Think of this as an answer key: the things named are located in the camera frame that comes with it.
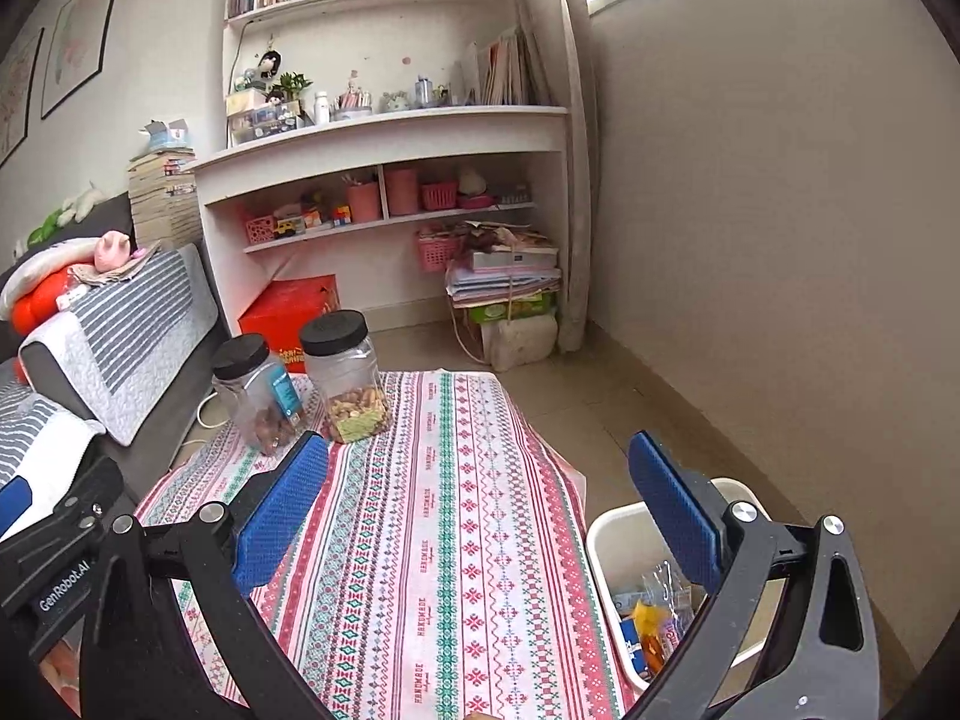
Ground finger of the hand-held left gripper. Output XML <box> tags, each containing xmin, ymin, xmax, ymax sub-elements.
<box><xmin>0</xmin><ymin>476</ymin><xmax>35</xmax><ymax>537</ymax></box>
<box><xmin>0</xmin><ymin>456</ymin><xmax>125</xmax><ymax>578</ymax></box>

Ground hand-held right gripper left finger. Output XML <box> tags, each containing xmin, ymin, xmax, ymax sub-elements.
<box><xmin>79</xmin><ymin>431</ymin><xmax>335</xmax><ymax>720</ymax></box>

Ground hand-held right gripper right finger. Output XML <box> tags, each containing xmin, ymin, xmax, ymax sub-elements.
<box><xmin>628</xmin><ymin>431</ymin><xmax>882</xmax><ymax>720</ymax></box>

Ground white plastic trash bin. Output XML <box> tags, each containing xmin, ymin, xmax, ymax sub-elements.
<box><xmin>585</xmin><ymin>478</ymin><xmax>773</xmax><ymax>695</ymax></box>

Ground yellow snack wrapper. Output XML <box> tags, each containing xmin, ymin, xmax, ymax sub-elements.
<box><xmin>634</xmin><ymin>600</ymin><xmax>680</xmax><ymax>672</ymax></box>

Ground clear jar of dark nuts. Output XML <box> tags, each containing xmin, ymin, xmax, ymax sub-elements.
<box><xmin>212</xmin><ymin>335</ymin><xmax>308</xmax><ymax>456</ymax></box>

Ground clear jar of peanuts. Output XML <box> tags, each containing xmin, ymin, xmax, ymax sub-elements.
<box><xmin>300</xmin><ymin>311</ymin><xmax>392</xmax><ymax>445</ymax></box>

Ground grey sofa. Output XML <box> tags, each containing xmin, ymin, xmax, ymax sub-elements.
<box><xmin>0</xmin><ymin>191</ymin><xmax>230</xmax><ymax>518</ymax></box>

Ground patterned red green tablecloth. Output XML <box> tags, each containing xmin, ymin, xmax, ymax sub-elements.
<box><xmin>135</xmin><ymin>370</ymin><xmax>638</xmax><ymax>720</ymax></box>

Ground grey striped armrest blanket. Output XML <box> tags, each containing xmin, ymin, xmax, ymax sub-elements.
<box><xmin>19</xmin><ymin>244</ymin><xmax>218</xmax><ymax>447</ymax></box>

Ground orange plush cushion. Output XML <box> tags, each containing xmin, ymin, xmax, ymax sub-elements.
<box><xmin>11</xmin><ymin>270</ymin><xmax>76</xmax><ymax>332</ymax></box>

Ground red cardboard box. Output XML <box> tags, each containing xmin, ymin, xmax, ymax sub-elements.
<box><xmin>238</xmin><ymin>275</ymin><xmax>342</xmax><ymax>374</ymax></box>

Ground white plastic bag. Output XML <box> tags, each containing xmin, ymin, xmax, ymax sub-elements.
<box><xmin>480</xmin><ymin>313</ymin><xmax>560</xmax><ymax>371</ymax></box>

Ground white pillow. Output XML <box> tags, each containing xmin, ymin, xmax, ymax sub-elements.
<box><xmin>0</xmin><ymin>236</ymin><xmax>102</xmax><ymax>316</ymax></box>

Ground green tissue pack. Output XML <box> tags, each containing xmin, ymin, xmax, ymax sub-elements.
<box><xmin>469</xmin><ymin>292</ymin><xmax>557</xmax><ymax>325</ymax></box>

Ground pink plush pig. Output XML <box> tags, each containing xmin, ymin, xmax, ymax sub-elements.
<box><xmin>92</xmin><ymin>230</ymin><xmax>136</xmax><ymax>271</ymax></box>

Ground green plush toy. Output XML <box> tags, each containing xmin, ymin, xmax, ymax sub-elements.
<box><xmin>28</xmin><ymin>208</ymin><xmax>65</xmax><ymax>248</ymax></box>

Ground stack of papers and folders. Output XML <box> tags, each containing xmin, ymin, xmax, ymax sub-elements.
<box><xmin>446</xmin><ymin>219</ymin><xmax>563</xmax><ymax>306</ymax></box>

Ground white plush toy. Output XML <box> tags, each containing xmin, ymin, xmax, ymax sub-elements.
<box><xmin>60</xmin><ymin>181</ymin><xmax>110</xmax><ymax>224</ymax></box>

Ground large pink basket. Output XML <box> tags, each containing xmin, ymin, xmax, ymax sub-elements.
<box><xmin>416</xmin><ymin>231</ymin><xmax>466</xmax><ymax>272</ymax></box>

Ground stack of magazines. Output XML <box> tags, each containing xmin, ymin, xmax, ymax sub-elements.
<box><xmin>127</xmin><ymin>152</ymin><xmax>203</xmax><ymax>248</ymax></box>

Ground light blue tissue box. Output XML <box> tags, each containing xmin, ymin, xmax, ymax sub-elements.
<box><xmin>145</xmin><ymin>120</ymin><xmax>194</xmax><ymax>155</ymax></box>

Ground white pink soft toy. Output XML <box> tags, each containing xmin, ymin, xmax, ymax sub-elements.
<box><xmin>457</xmin><ymin>165</ymin><xmax>496</xmax><ymax>209</ymax></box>

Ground white bookshelf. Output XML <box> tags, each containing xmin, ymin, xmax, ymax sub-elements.
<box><xmin>184</xmin><ymin>0</ymin><xmax>578</xmax><ymax>350</ymax></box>

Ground clear storage boxes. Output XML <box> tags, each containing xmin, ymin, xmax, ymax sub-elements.
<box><xmin>227</xmin><ymin>101</ymin><xmax>305</xmax><ymax>147</ymax></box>

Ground beige curtain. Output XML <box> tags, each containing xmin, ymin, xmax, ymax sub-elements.
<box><xmin>504</xmin><ymin>0</ymin><xmax>593</xmax><ymax>352</ymax></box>

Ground pot of pens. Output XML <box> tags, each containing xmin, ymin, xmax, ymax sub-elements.
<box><xmin>334</xmin><ymin>86</ymin><xmax>374</xmax><ymax>121</ymax></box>

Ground leaning thin books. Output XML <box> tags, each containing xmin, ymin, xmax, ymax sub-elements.
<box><xmin>461</xmin><ymin>28</ymin><xmax>552</xmax><ymax>107</ymax></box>

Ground framed wall picture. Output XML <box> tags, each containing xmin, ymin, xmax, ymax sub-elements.
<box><xmin>41</xmin><ymin>0</ymin><xmax>127</xmax><ymax>119</ymax></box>
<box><xmin>0</xmin><ymin>28</ymin><xmax>44</xmax><ymax>166</ymax></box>

